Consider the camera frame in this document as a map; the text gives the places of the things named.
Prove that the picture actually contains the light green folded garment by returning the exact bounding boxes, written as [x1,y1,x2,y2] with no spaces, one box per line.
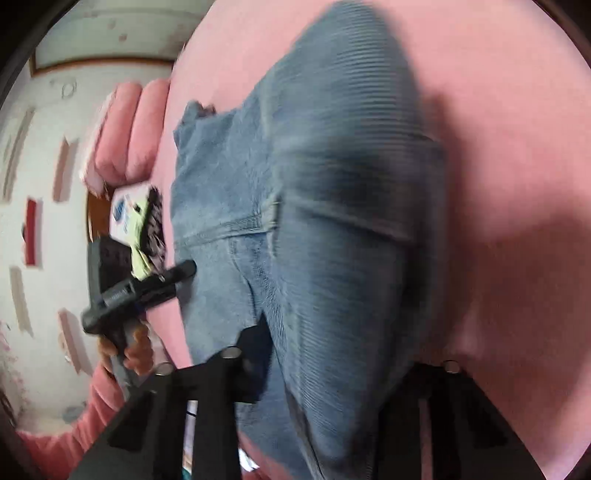
[128,194,155,280]

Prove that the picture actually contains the person's left forearm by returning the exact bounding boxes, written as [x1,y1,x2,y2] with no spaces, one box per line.
[16,364,134,480]

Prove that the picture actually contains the pink bed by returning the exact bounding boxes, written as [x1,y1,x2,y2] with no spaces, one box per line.
[152,0,591,480]

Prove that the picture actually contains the wooden headboard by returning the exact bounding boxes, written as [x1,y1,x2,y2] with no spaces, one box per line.
[85,182,116,247]

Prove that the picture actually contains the folded pink quilt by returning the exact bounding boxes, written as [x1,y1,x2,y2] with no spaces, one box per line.
[79,90,118,195]

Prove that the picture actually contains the white floral wardrobe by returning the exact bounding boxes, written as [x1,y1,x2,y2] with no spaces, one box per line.
[30,0,213,77]

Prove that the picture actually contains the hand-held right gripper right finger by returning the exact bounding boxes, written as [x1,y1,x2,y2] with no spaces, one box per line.
[376,360,548,480]

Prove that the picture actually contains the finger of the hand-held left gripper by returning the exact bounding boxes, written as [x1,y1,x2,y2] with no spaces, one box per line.
[133,259,198,308]

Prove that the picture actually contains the zebra print folded garment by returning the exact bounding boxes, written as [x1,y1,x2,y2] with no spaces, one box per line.
[141,186,168,275]

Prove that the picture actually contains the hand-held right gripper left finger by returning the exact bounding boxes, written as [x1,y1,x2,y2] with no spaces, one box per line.
[69,323,273,480]

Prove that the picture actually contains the pink plush pillow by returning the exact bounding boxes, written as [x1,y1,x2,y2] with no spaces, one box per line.
[124,78,172,185]
[95,82,144,178]

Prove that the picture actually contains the person's left hand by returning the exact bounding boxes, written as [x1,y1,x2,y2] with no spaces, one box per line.
[98,322,154,376]

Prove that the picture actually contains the blue denim jacket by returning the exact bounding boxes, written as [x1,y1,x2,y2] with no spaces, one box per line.
[170,0,451,480]

